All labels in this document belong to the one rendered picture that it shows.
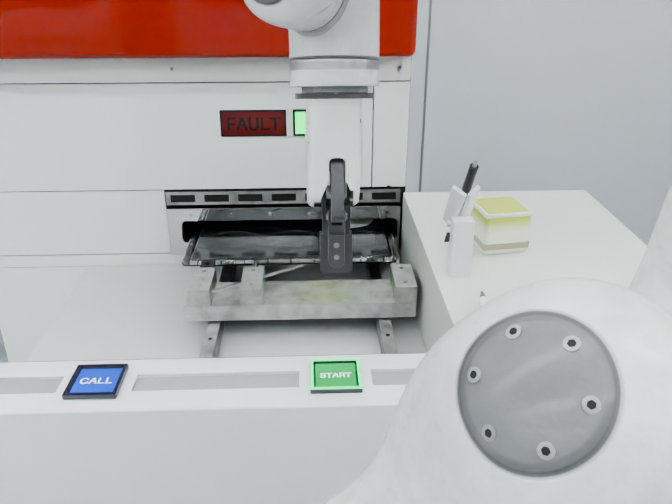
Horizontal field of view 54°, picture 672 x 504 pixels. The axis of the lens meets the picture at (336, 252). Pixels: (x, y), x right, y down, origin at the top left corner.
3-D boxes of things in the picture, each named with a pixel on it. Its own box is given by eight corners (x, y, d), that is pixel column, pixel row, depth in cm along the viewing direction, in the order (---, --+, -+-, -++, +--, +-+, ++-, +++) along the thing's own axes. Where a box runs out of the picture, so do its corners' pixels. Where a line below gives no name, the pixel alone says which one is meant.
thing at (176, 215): (172, 251, 130) (167, 206, 126) (397, 247, 131) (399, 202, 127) (171, 255, 128) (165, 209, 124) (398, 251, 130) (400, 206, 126)
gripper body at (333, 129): (295, 84, 68) (298, 194, 70) (293, 82, 58) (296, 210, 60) (369, 84, 68) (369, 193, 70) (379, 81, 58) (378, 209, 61)
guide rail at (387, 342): (365, 267, 130) (365, 253, 128) (375, 267, 130) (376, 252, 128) (397, 442, 84) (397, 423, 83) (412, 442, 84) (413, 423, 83)
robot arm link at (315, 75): (290, 62, 67) (291, 93, 67) (288, 58, 58) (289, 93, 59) (374, 62, 67) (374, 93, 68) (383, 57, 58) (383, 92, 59)
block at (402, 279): (389, 278, 112) (390, 263, 111) (409, 278, 112) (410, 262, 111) (395, 302, 105) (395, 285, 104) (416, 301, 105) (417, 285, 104)
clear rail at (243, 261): (182, 264, 115) (181, 257, 115) (399, 260, 116) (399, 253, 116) (181, 268, 114) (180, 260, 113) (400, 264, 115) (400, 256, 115)
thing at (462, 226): (438, 259, 99) (445, 174, 94) (464, 259, 100) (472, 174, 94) (446, 278, 94) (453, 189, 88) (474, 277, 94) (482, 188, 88)
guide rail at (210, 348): (226, 269, 129) (225, 255, 127) (236, 269, 129) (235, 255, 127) (182, 448, 83) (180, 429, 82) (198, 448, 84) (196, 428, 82)
